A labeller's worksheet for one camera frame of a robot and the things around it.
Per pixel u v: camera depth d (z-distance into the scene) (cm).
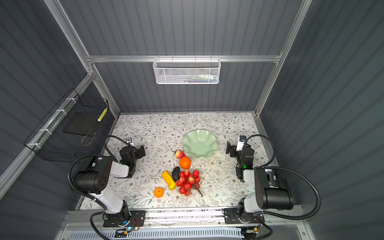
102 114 81
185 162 87
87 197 50
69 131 72
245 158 68
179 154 93
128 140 84
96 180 47
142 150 91
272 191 44
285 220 59
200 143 102
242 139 77
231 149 82
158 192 79
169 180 82
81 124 74
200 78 92
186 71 124
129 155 75
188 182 81
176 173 84
